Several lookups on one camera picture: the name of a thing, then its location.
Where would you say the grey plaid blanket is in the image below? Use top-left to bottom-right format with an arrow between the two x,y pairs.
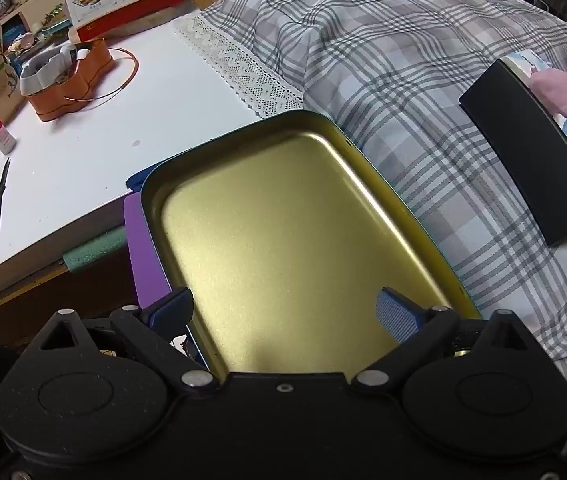
198,0 -> 567,461

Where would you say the purple flat sheet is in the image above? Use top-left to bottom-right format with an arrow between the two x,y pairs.
122,192 -> 174,311

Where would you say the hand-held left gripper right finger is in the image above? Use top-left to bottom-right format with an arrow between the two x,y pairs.
351,287 -> 541,396

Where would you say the pink cloth pouch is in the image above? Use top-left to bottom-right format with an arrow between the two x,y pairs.
528,67 -> 567,121

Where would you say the printed plastic packet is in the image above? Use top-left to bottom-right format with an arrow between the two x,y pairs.
506,50 -> 549,79

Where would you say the green foam tube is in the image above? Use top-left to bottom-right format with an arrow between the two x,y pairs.
62,227 -> 128,276

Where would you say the gold metal tin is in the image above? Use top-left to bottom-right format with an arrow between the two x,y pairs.
140,110 -> 481,382

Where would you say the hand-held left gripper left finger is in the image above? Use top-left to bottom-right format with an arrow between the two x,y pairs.
28,287 -> 219,395

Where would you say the black box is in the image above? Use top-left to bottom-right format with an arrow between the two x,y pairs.
458,58 -> 567,247

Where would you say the orange leather box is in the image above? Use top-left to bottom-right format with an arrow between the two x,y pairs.
20,37 -> 114,122

